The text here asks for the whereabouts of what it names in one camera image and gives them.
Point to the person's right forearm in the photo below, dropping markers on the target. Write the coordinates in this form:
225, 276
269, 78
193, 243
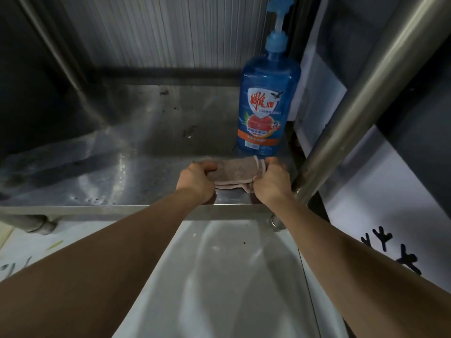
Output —
370, 278

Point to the brown cloth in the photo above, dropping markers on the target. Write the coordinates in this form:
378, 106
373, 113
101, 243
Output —
236, 170

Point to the person's right hand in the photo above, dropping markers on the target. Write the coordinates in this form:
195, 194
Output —
273, 186

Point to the blue white container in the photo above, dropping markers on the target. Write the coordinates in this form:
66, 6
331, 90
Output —
267, 102

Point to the person's left hand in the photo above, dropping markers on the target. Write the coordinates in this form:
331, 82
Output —
195, 183

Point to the stainless steel table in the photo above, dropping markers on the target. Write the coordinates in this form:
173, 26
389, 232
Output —
141, 165

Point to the person's left forearm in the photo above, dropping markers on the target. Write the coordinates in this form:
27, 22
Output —
98, 278

